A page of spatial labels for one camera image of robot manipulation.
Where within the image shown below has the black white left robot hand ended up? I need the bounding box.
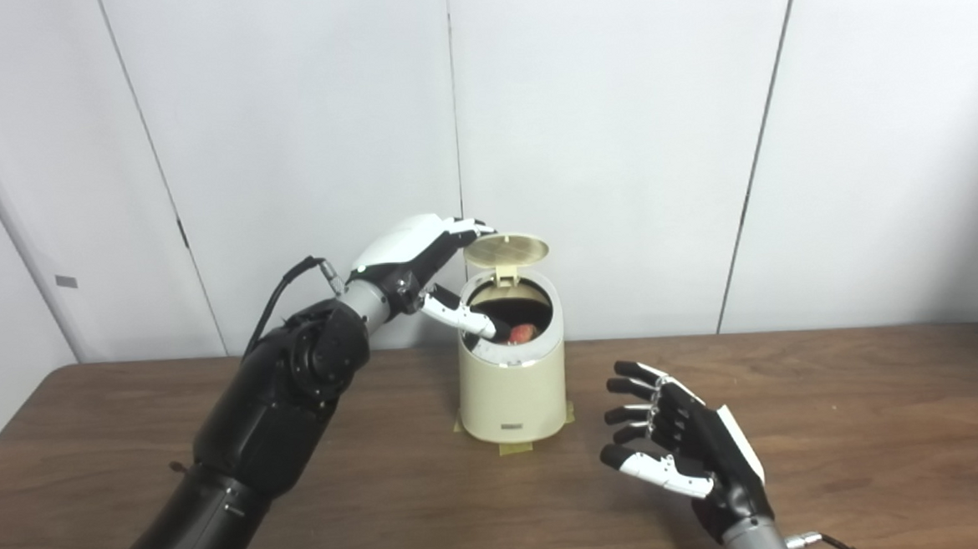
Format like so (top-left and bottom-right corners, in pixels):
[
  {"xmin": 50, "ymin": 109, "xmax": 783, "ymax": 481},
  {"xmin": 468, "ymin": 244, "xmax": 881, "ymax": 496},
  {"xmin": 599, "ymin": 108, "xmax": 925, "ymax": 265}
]
[{"xmin": 344, "ymin": 210, "xmax": 510, "ymax": 349}]

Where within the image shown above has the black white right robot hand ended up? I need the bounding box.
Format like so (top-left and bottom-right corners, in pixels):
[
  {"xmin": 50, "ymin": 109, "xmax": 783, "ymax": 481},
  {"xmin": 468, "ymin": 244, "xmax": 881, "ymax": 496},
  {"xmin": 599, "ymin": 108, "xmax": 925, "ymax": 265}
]
[{"xmin": 595, "ymin": 353, "xmax": 776, "ymax": 549}]

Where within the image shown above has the round cream bin lid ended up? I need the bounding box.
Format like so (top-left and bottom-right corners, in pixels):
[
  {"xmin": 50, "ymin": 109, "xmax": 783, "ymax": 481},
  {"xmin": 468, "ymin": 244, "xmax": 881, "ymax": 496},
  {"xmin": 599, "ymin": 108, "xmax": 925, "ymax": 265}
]
[{"xmin": 463, "ymin": 231, "xmax": 553, "ymax": 290}]

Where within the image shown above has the cream-colored plastic bin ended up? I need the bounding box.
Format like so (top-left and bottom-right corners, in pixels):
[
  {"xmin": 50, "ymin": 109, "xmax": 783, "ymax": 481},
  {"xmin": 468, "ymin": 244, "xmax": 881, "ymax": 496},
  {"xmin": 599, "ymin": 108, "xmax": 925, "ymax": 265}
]
[{"xmin": 452, "ymin": 264, "xmax": 571, "ymax": 446}]

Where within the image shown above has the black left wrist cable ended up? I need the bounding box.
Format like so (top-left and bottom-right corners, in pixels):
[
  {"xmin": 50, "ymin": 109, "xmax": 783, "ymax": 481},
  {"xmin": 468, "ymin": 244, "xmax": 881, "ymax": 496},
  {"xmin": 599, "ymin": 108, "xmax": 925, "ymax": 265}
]
[{"xmin": 237, "ymin": 254, "xmax": 352, "ymax": 359}]

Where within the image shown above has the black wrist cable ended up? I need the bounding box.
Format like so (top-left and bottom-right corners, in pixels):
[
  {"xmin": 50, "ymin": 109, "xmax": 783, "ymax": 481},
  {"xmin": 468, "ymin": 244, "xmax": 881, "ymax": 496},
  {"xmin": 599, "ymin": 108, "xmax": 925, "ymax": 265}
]
[
  {"xmin": 786, "ymin": 530, "xmax": 864, "ymax": 549},
  {"xmin": 237, "ymin": 254, "xmax": 352, "ymax": 359}
]

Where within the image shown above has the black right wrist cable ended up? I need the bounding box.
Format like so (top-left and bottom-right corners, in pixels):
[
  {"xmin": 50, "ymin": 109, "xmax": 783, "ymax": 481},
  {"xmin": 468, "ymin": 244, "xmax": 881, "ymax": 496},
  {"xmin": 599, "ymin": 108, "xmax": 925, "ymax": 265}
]
[{"xmin": 786, "ymin": 530, "xmax": 864, "ymax": 549}]

